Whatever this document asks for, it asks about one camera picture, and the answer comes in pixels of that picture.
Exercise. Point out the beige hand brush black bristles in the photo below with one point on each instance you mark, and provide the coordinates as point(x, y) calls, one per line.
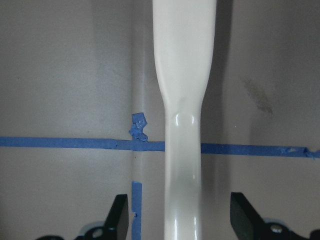
point(183, 42)

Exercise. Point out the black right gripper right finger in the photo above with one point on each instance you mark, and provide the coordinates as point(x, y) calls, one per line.
point(247, 224)

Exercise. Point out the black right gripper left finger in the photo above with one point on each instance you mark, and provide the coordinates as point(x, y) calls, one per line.
point(116, 224)

